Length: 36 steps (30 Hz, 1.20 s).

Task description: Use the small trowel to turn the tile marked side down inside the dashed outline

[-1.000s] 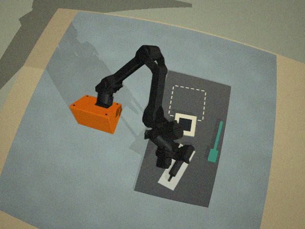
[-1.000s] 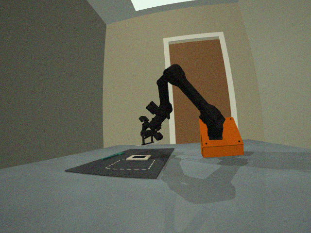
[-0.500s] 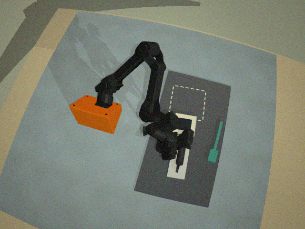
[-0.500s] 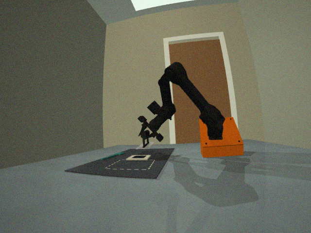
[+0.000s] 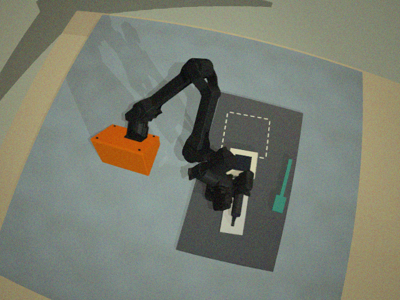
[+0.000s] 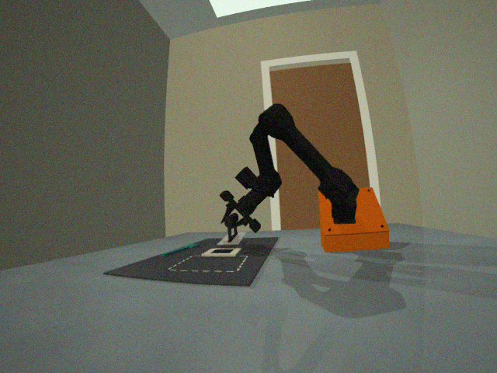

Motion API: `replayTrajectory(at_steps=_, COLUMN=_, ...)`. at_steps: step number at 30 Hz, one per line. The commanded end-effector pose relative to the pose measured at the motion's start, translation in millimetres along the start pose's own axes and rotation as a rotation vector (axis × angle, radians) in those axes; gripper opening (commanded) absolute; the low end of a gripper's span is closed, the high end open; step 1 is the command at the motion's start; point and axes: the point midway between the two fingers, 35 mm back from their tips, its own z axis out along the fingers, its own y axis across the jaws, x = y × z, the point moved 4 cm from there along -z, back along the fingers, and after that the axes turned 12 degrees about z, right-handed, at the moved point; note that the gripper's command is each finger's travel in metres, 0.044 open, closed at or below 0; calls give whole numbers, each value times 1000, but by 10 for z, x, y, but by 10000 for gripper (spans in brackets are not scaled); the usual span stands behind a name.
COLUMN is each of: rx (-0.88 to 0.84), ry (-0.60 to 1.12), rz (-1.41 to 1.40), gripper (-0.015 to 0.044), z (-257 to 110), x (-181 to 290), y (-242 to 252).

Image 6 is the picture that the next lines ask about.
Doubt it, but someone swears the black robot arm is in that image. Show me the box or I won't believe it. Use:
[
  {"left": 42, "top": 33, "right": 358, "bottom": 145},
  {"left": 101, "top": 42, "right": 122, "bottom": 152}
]
[{"left": 235, "top": 103, "right": 360, "bottom": 225}]

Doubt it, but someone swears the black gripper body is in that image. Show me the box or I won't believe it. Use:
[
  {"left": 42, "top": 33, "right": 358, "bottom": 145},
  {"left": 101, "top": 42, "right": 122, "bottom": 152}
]
[{"left": 219, "top": 190, "right": 261, "bottom": 232}]

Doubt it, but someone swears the cream square tile with dark centre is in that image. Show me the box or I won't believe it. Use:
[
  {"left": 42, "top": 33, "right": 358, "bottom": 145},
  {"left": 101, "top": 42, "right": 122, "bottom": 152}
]
[{"left": 201, "top": 248, "right": 242, "bottom": 257}]

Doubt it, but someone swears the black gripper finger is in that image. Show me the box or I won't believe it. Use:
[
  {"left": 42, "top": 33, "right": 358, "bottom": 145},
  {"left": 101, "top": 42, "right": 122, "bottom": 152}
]
[
  {"left": 231, "top": 218, "right": 247, "bottom": 229},
  {"left": 221, "top": 205, "right": 234, "bottom": 223}
]

